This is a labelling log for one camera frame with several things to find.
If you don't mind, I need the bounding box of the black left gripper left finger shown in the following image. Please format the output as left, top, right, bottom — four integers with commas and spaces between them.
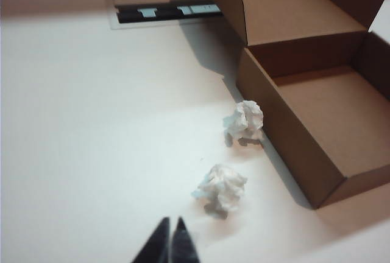
132, 216, 171, 263

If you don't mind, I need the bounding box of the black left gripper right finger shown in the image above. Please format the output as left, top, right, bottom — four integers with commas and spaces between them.
170, 216, 200, 263

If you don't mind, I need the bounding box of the white paper ball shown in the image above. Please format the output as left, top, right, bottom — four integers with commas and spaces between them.
191, 163, 249, 220
222, 100, 264, 149

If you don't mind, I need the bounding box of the brown open cardboard box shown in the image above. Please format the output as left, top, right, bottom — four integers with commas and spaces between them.
196, 0, 390, 211

